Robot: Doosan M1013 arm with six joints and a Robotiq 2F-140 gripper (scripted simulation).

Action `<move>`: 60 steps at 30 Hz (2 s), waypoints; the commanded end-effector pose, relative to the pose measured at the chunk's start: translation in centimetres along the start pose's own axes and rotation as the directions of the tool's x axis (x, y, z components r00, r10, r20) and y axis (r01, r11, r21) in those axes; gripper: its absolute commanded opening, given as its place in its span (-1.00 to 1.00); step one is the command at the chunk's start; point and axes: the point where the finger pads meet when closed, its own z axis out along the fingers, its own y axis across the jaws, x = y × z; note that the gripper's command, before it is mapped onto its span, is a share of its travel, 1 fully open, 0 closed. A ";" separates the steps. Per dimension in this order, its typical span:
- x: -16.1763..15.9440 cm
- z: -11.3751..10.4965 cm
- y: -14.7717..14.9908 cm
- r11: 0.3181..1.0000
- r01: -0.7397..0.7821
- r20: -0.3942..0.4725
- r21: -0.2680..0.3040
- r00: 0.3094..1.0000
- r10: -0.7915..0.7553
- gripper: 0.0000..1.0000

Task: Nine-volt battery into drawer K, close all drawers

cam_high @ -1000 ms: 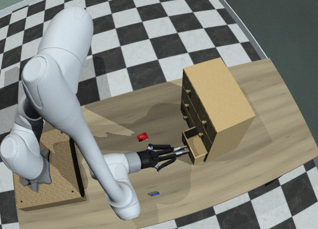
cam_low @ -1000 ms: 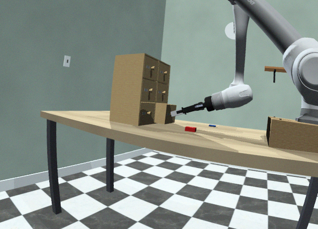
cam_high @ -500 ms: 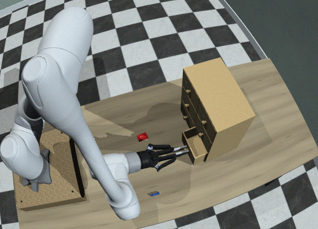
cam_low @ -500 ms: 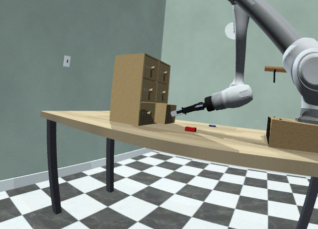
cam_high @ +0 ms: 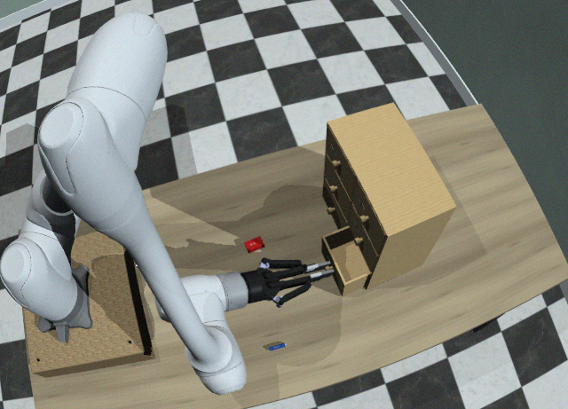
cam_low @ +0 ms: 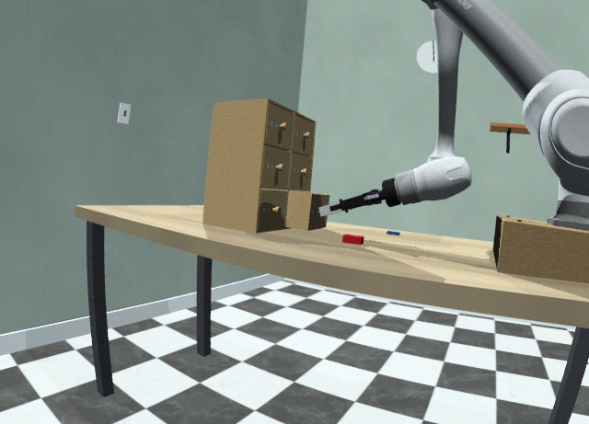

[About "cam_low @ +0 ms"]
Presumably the red nine-volt battery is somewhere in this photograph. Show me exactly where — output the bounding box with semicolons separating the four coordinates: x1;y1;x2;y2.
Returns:
342;235;364;245

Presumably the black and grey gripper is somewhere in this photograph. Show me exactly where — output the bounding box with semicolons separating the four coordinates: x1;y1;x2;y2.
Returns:
318;178;401;216

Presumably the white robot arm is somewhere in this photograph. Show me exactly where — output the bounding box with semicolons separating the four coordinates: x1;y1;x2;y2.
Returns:
394;0;589;231

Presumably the brown wooden drawer front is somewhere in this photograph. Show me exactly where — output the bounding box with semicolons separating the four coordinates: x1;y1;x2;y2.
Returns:
261;145;291;188
265;102;294;148
289;152;312;189
258;189;287;231
293;115;315;155
285;190;329;231

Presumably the small wooden chest of drawers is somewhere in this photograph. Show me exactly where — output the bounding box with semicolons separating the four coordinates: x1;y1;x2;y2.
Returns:
202;98;316;233

